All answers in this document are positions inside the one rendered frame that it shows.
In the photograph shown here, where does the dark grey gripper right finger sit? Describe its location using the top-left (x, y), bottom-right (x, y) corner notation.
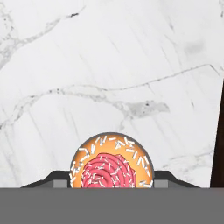
top-left (153, 170), bottom-right (201, 189)

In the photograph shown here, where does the dark brown tray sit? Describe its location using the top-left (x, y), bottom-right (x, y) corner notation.
top-left (209, 79), bottom-right (224, 188)

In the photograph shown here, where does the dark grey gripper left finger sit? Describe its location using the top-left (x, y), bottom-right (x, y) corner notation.
top-left (20, 170), bottom-right (72, 189)

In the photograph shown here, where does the cupcake with pink frosting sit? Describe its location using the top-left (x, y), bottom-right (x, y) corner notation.
top-left (68, 131), bottom-right (156, 189)

